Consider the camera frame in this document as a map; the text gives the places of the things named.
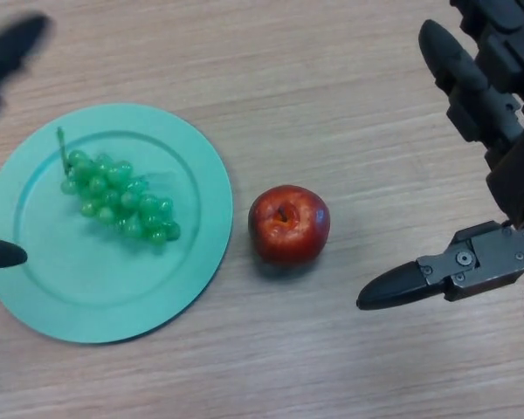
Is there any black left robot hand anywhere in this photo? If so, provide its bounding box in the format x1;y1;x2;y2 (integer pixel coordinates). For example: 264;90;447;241
0;15;52;271

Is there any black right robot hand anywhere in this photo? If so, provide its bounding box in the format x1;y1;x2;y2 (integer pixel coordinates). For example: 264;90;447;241
355;0;524;311

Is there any green grape bunch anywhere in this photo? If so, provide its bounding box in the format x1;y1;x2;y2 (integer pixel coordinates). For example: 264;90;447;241
55;126;183;246

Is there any teal round plate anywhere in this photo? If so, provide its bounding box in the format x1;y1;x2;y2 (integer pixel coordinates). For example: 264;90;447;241
0;102;234;345

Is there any red apple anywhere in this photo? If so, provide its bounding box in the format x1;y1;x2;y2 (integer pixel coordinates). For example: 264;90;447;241
247;184;331;264

